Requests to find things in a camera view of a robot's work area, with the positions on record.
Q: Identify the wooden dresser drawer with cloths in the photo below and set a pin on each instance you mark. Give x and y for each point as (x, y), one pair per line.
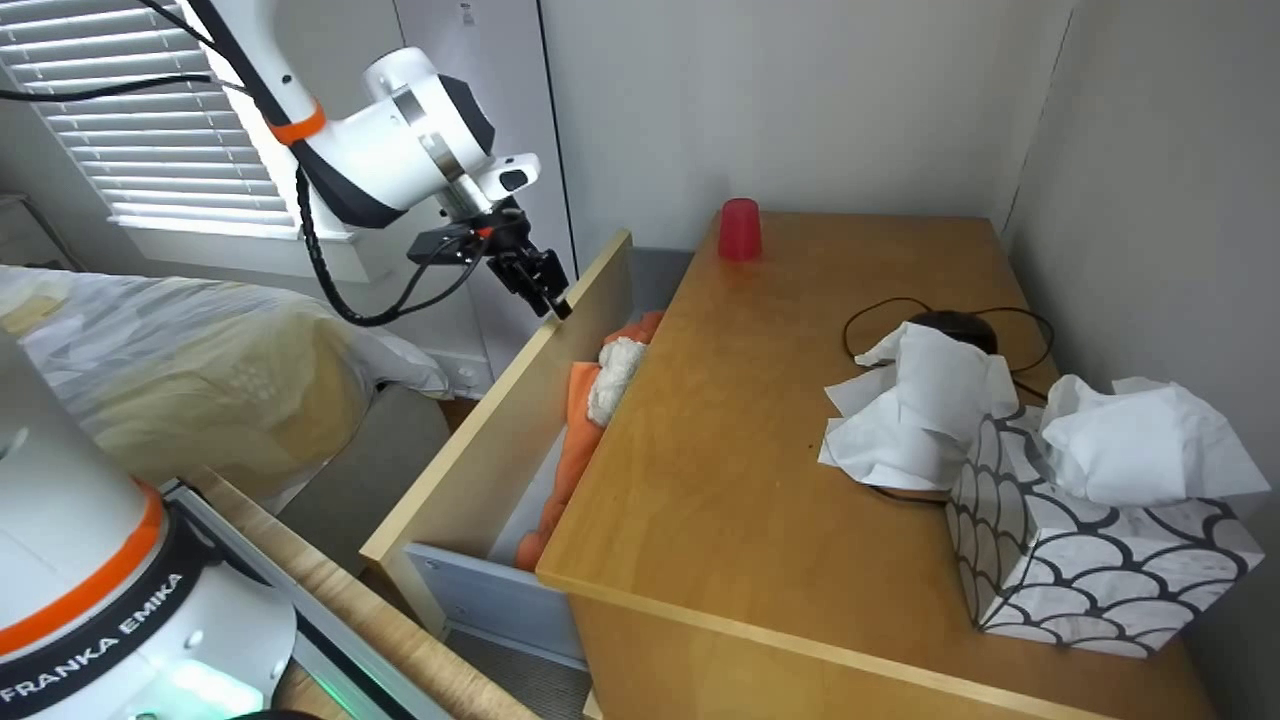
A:
(494, 441)

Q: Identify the white bed sheet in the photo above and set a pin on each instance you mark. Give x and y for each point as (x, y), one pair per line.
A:
(80, 322)

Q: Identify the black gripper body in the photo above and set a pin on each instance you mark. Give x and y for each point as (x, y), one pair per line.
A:
(506, 232)

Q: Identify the orange cloth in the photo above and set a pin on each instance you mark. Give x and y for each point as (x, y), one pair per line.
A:
(577, 426)

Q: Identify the white window blinds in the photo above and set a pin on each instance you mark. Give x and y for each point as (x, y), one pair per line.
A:
(133, 162)

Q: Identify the wood edged robot table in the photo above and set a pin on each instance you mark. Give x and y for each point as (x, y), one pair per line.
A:
(360, 605)

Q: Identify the scale patterned tissue box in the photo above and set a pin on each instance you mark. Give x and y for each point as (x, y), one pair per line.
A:
(1067, 572)

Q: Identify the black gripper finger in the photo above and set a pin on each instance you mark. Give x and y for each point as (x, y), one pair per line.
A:
(523, 282)
(552, 287)

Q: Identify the white cloth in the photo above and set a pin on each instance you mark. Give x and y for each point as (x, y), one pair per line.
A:
(615, 373)

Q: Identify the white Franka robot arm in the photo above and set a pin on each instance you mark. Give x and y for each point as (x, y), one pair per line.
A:
(401, 143)

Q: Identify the red plastic cup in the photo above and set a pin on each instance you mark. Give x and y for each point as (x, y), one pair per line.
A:
(741, 232)

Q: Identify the white tissue in box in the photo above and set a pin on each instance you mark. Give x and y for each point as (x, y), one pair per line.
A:
(1145, 447)

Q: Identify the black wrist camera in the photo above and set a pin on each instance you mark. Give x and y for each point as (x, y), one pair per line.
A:
(443, 244)

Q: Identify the yellow blanket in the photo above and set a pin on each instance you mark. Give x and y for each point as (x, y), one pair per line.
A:
(227, 403)

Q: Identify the white crumpled plastic bag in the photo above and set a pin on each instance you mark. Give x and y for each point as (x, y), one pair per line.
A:
(922, 403)

